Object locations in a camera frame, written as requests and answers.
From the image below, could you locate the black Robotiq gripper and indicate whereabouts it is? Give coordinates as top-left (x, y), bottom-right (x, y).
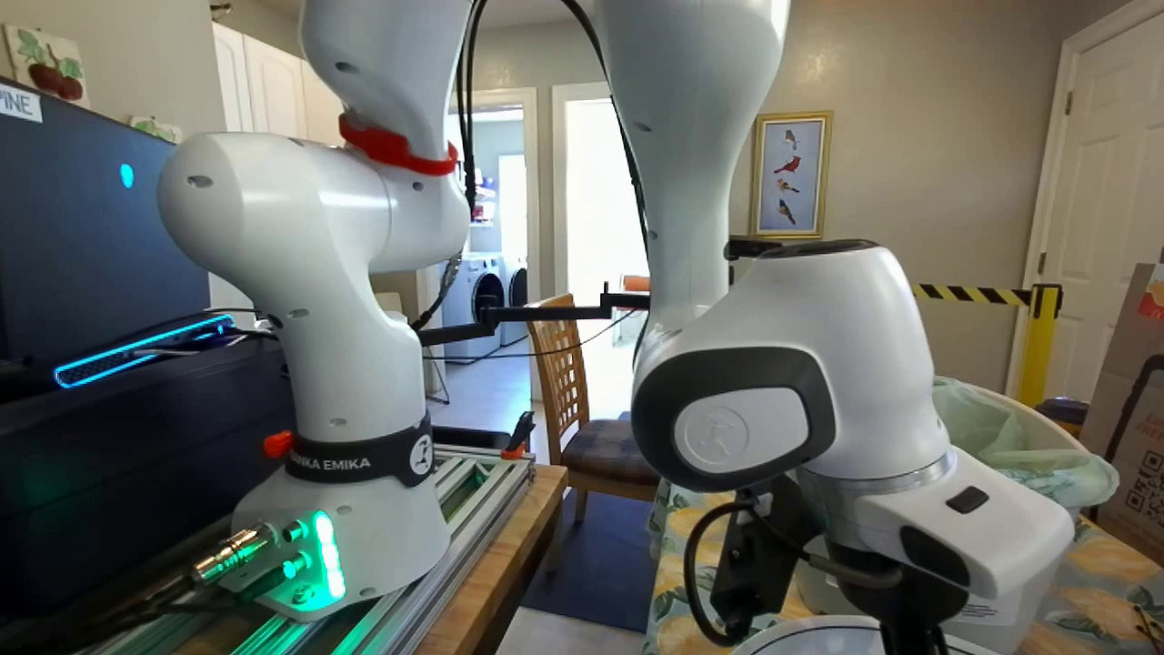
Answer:
top-left (866, 567), bottom-right (976, 655)

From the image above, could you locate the white bowl with leaf print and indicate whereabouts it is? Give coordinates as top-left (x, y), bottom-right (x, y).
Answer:
top-left (730, 612), bottom-right (894, 655)

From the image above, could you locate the clear bin with green bag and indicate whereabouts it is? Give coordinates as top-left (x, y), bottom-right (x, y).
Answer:
top-left (925, 372), bottom-right (1125, 655)

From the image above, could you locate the brown cardboard box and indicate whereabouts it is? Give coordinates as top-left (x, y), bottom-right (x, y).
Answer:
top-left (1077, 253), bottom-right (1164, 567)

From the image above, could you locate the yellow black barrier tape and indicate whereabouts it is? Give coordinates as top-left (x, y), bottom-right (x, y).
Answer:
top-left (912, 275), bottom-right (1036, 308)

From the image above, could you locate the blue floor mat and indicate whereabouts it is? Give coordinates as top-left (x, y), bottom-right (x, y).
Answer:
top-left (520, 487), bottom-right (665, 636)

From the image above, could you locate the wooden chair with dark cushion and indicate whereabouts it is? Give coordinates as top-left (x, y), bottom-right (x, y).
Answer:
top-left (524, 289), bottom-right (668, 536)

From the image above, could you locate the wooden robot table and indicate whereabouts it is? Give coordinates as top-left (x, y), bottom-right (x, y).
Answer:
top-left (416, 463), bottom-right (576, 655)

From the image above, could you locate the framed bird picture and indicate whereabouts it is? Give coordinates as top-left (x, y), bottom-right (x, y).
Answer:
top-left (745, 109), bottom-right (836, 242)

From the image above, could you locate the white panel door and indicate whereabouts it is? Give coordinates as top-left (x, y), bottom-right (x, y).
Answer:
top-left (1019, 0), bottom-right (1164, 408)

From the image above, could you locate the white washing machine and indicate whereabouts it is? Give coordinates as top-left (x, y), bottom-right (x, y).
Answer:
top-left (438, 251), bottom-right (535, 366)

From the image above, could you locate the black computer case blue light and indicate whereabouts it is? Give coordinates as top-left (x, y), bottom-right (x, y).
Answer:
top-left (0, 308), bottom-right (300, 628)

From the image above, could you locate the black computer monitor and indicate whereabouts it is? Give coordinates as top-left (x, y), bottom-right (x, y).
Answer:
top-left (0, 76), bottom-right (220, 374)

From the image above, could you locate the apple picture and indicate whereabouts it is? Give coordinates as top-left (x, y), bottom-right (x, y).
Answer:
top-left (0, 19), bottom-right (91, 109)

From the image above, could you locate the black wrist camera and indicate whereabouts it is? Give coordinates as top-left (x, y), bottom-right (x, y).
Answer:
top-left (705, 482), bottom-right (840, 647)

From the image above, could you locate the yellow barrier post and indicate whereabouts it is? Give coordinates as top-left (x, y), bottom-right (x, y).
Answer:
top-left (1007, 278), bottom-right (1068, 412)

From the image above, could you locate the black camera on stand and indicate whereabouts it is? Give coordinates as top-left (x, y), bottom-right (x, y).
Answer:
top-left (725, 231), bottom-right (791, 261)

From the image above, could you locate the aluminium rail base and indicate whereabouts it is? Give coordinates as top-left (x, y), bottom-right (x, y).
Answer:
top-left (83, 439), bottom-right (539, 655)

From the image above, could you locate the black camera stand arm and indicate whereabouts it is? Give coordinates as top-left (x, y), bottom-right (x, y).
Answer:
top-left (416, 278), bottom-right (660, 348)

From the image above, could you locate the red cable clamp ring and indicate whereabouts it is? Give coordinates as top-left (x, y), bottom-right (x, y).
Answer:
top-left (335, 109), bottom-right (466, 181)

